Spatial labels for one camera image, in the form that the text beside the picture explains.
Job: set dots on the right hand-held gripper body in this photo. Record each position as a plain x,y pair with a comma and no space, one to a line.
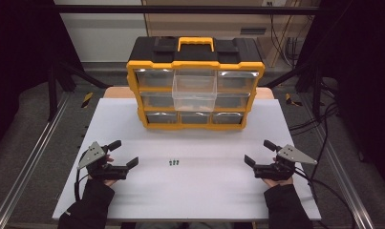
295,154

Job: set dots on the wooden table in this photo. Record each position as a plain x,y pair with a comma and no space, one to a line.
117,93

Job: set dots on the black metal stand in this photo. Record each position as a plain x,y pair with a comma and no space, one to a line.
316,92
53,92

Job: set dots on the clear plastic drawer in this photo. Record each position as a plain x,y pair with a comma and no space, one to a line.
193,101

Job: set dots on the metal floor rail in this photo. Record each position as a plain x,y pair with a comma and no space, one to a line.
37,149
343,178

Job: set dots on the person's right hand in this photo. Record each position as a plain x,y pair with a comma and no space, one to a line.
276,183

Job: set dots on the person's left hand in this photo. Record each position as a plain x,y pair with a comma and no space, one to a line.
109,182

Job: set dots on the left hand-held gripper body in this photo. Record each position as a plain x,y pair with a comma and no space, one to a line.
93,154

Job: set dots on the black horizontal frame bar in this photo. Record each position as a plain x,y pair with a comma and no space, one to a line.
117,9

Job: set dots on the yellow black tape strip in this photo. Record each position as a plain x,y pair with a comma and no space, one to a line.
87,99
290,100

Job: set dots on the set of closed clear drawers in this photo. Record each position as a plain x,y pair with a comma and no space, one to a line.
155,78

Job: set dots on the yellow black parts organizer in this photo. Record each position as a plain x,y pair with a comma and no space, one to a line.
148,51

